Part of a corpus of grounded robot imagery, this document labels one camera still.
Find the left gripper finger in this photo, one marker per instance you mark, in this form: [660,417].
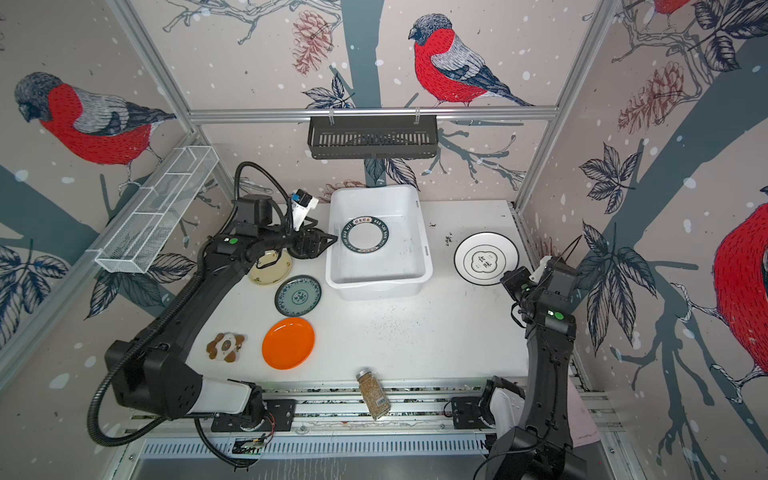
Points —
[324,236]
[320,246]

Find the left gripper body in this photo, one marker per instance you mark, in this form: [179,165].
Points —
[298,241]

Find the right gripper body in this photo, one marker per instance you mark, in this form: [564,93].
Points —
[523,288]

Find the white plate teal band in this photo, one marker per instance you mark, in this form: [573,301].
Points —
[365,234]

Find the white plate green rim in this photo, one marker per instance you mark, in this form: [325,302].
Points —
[484,257]

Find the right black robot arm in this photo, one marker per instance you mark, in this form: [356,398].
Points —
[540,445]

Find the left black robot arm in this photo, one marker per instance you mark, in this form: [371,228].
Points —
[150,373]

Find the white plastic bin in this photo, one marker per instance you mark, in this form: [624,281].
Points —
[401,267]

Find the beige plate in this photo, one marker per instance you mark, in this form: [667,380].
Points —
[271,268]

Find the teal patterned plate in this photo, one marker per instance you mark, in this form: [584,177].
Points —
[298,296]

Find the orange plate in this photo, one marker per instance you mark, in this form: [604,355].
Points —
[288,343]

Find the brown white dog coaster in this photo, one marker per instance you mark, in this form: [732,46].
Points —
[225,347]

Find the pink flat case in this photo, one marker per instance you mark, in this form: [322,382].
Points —
[583,429]

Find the glass spice jar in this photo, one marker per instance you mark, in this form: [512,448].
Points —
[373,394]

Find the small circuit board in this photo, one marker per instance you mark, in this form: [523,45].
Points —
[251,447]

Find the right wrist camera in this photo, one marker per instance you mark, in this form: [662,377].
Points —
[536,275]

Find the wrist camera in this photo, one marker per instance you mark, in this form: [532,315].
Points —
[302,203]
[536,275]

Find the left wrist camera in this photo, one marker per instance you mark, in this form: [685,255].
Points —
[302,203]

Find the black hanging wall basket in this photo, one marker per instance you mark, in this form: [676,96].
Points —
[373,137]

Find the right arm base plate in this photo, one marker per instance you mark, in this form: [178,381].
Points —
[471,413]

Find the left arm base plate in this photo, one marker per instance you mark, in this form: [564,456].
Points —
[268,416]

